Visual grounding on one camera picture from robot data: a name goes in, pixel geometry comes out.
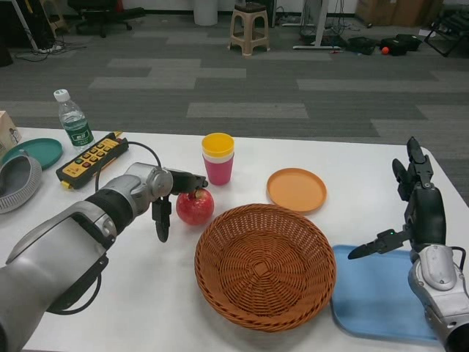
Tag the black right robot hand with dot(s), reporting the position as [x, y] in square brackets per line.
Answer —
[427, 216]

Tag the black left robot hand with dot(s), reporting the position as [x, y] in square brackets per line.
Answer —
[187, 181]

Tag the red apple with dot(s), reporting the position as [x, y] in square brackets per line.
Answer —
[194, 210]

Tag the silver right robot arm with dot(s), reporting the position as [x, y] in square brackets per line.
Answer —
[436, 278]

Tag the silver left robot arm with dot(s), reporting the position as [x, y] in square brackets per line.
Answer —
[55, 249]

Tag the white plastic cup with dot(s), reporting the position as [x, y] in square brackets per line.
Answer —
[206, 157]

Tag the pink plastic cup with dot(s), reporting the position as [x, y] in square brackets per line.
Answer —
[218, 172]

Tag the blue plastic tray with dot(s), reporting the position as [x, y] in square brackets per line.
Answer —
[377, 297]

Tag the yellow black remote controller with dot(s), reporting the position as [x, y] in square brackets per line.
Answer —
[88, 161]

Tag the orange plastic plate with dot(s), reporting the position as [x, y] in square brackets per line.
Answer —
[297, 190]

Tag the brown wicker basket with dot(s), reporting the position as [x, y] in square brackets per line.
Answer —
[265, 271]

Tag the clear water bottle green label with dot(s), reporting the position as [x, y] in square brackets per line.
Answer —
[75, 124]

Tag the teal plastic plate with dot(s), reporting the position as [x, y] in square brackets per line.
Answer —
[42, 150]

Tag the beige plastic stool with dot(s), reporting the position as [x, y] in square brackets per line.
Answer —
[249, 25]

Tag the potted plant white pot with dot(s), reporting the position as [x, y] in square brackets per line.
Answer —
[207, 11]

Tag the grey round woven basket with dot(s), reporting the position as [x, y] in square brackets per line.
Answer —
[14, 183]

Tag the large black case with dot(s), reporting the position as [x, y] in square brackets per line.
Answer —
[403, 44]

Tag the small black case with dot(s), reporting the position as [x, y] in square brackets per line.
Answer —
[361, 44]

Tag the black folding recliner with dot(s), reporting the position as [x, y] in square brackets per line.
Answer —
[448, 33]

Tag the black office chair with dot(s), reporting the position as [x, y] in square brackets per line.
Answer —
[106, 14]

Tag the beige paper carton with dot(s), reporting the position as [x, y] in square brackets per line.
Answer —
[7, 135]

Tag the white power strip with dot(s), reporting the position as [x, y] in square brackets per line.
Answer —
[49, 48]

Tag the large cardboard box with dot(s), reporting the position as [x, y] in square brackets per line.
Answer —
[410, 11]

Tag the white standing desk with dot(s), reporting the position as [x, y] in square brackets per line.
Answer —
[319, 22]

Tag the medium cardboard box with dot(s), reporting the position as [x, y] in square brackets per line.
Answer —
[373, 11]

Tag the wooden stool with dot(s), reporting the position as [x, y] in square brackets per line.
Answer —
[55, 14]

